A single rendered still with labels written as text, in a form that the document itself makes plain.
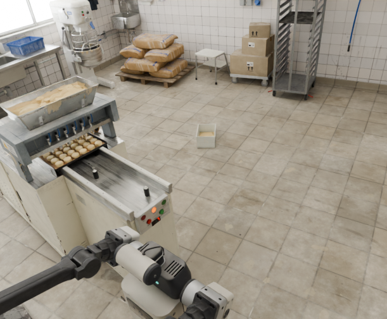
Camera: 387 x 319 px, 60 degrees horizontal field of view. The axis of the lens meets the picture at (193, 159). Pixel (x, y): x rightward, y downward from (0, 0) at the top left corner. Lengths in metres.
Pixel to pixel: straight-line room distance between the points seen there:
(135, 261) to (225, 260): 1.66
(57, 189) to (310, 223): 2.02
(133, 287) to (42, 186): 1.25
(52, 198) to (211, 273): 1.25
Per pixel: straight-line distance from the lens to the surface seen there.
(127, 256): 1.12
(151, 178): 2.05
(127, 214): 1.85
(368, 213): 3.25
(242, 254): 2.73
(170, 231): 2.22
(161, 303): 1.24
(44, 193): 2.39
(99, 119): 2.50
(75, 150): 2.49
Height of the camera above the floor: 2.12
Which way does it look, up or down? 35 degrees down
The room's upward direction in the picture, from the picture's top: 6 degrees counter-clockwise
